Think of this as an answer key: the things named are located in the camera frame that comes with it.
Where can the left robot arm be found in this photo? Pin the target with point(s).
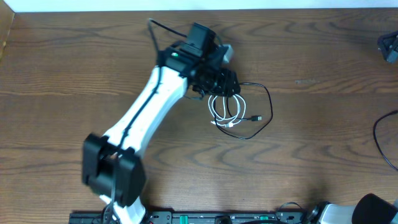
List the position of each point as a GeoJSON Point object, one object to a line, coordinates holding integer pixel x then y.
{"type": "Point", "coordinates": [112, 163]}

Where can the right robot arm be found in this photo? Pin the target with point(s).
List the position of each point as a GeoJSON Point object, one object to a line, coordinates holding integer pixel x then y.
{"type": "Point", "coordinates": [371, 208]}

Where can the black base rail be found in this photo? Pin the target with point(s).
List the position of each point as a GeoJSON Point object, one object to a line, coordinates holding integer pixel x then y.
{"type": "Point", "coordinates": [202, 217]}

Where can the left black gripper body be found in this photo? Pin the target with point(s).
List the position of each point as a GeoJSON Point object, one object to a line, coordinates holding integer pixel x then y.
{"type": "Point", "coordinates": [212, 82]}

